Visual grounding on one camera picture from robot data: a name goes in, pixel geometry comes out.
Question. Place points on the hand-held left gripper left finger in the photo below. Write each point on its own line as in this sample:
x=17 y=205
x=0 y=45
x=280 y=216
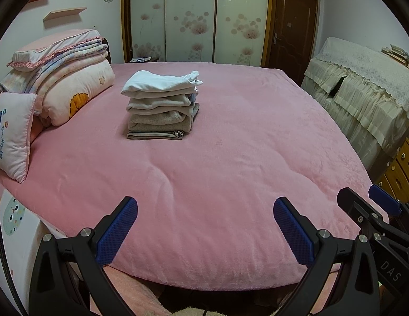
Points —
x=119 y=230

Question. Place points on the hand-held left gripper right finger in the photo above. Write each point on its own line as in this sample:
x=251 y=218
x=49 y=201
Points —
x=293 y=233

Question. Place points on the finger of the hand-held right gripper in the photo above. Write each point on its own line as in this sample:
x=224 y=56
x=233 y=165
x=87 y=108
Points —
x=352 y=204
x=385 y=199

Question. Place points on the white printed sweatshirt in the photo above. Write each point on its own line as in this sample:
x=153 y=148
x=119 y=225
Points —
x=155 y=82

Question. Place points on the wooden drawer chest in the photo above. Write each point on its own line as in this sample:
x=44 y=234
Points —
x=402 y=171

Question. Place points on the pink bed blanket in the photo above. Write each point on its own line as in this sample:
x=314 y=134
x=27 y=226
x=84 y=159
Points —
x=224 y=171

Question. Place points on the grey-brown folded garment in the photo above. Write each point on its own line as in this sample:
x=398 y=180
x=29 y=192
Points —
x=148 y=135

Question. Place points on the dotted print bed sheet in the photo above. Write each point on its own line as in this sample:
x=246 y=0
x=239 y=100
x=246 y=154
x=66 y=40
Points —
x=16 y=217

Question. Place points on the beige fluffy folded garment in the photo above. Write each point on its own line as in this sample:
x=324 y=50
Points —
x=151 y=120

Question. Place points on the lace-covered beige furniture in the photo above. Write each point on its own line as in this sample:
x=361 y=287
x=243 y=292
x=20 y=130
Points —
x=356 y=85

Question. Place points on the pink printed cushion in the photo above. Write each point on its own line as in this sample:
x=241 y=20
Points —
x=13 y=138

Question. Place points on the blue striped folded garment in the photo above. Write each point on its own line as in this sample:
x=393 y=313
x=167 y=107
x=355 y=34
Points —
x=194 y=107

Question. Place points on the stack of books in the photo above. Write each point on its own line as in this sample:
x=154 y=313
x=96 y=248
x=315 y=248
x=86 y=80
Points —
x=397 y=54

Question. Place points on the pink flower print quilt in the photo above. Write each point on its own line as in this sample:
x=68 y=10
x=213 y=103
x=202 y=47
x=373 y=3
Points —
x=86 y=85

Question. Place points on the small box on nightstand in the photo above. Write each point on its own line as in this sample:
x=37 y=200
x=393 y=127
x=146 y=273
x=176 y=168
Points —
x=140 y=60

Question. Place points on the pastel striped folded blanket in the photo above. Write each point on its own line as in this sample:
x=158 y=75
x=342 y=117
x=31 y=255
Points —
x=59 y=64

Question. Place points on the dark wooden headboard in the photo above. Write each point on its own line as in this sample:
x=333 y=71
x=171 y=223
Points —
x=107 y=47

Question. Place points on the brown wooden door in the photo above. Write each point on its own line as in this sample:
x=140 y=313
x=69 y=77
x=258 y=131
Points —
x=290 y=23

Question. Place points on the floral sliding door wardrobe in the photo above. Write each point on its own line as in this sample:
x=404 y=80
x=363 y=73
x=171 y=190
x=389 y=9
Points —
x=191 y=13

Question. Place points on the pink wall shelf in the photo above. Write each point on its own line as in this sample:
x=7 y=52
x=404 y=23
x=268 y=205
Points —
x=64 y=13

